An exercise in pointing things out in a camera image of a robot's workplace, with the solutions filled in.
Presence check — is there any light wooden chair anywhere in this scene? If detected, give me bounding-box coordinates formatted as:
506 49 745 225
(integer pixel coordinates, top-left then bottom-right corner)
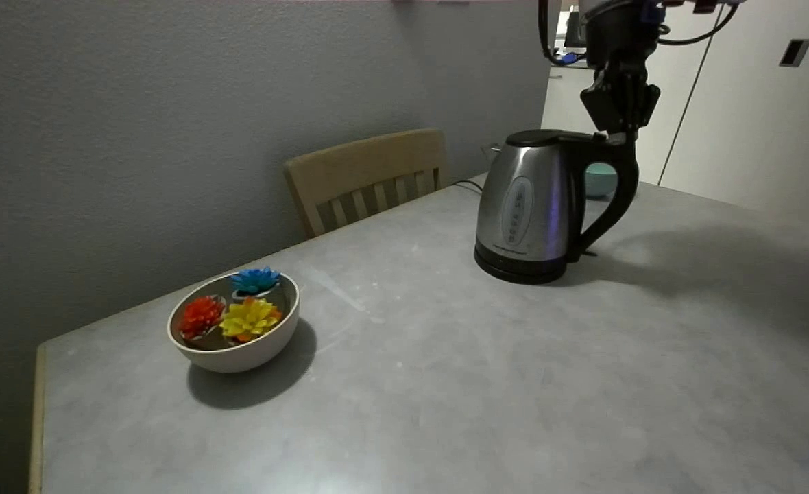
283 127 450 240

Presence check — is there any beige ceramic bowl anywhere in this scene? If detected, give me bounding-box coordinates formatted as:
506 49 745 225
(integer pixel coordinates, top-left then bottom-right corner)
165 269 305 377

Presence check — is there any red paper flower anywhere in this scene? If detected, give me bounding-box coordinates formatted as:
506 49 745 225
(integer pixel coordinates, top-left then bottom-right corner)
174 294 227 342

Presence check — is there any blue paper flower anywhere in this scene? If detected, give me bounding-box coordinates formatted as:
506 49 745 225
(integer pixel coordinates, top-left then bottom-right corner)
231 266 285 300

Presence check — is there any black wall plate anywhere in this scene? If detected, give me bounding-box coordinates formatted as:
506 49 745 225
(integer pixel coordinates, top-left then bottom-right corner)
779 38 809 70

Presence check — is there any black kettle power base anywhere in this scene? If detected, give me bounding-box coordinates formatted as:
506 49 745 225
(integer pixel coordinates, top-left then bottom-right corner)
472 243 572 288

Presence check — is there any silver microwave oven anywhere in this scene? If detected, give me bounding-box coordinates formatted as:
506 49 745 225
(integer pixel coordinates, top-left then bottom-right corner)
558 5 591 56

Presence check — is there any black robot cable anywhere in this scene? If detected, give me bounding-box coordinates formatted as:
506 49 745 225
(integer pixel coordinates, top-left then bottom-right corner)
654 0 735 49

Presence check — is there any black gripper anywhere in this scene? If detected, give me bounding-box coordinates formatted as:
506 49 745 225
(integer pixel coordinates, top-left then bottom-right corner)
579 0 664 148

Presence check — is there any teal container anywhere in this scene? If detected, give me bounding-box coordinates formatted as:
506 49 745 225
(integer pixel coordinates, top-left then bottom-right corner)
583 163 619 204

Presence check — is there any stainless steel electric kettle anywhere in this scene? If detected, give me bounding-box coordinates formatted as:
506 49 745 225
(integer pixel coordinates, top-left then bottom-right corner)
475 127 641 276

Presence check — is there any white kitchen counter cabinet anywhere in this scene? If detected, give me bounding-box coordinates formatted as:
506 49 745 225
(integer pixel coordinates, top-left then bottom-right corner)
541 59 616 138

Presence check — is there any yellow paper flower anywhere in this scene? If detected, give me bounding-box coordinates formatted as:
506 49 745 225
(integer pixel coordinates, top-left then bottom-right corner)
216 298 285 346

